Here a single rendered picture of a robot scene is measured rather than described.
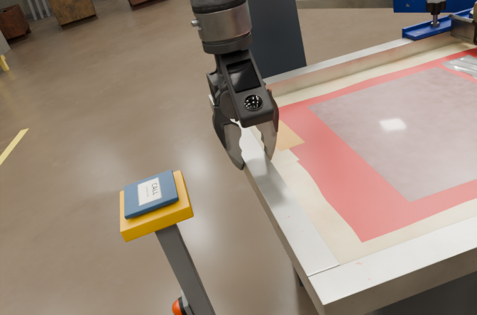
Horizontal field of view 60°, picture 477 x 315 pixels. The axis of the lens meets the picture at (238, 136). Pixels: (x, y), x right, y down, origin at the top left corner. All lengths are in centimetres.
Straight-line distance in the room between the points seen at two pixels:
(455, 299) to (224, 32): 49
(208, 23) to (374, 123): 36
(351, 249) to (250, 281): 135
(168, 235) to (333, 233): 39
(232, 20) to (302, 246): 29
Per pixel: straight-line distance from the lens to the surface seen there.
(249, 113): 52
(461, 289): 68
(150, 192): 79
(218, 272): 194
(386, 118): 78
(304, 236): 50
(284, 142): 74
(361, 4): 158
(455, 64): 98
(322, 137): 74
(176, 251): 86
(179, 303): 99
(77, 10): 886
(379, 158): 67
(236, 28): 56
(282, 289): 180
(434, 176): 64
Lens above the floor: 139
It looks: 29 degrees down
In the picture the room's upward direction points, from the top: 16 degrees counter-clockwise
